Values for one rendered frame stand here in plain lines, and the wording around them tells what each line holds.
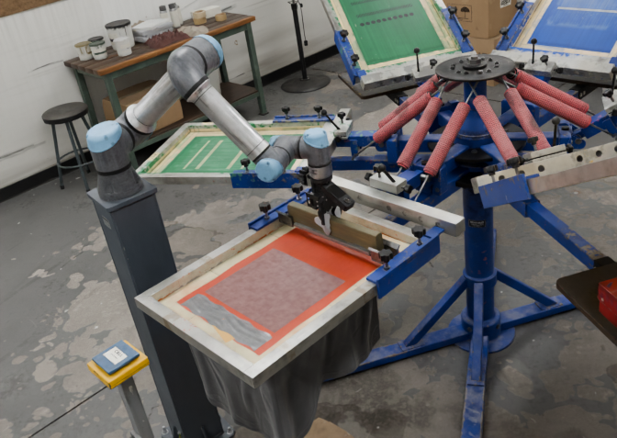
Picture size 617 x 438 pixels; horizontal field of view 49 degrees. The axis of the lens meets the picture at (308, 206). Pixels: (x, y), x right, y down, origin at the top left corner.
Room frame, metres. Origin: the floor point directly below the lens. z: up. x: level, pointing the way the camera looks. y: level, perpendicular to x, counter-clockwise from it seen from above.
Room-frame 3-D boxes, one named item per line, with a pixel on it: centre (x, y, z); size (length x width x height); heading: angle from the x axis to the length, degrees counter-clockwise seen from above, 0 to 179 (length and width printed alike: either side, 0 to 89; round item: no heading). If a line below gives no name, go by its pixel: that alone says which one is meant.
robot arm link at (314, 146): (1.94, -0.05, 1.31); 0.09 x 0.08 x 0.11; 65
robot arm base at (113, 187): (2.11, 0.63, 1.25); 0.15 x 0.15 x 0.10
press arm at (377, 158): (2.67, -0.13, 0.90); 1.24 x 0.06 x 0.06; 70
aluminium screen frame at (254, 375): (1.79, 0.10, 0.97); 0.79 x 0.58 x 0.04; 130
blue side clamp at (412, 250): (1.73, -0.26, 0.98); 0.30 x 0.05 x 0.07; 130
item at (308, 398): (1.59, 0.01, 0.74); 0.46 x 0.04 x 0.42; 130
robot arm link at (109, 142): (2.12, 0.62, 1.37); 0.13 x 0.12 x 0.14; 155
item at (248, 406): (1.60, 0.32, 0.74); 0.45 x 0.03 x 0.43; 40
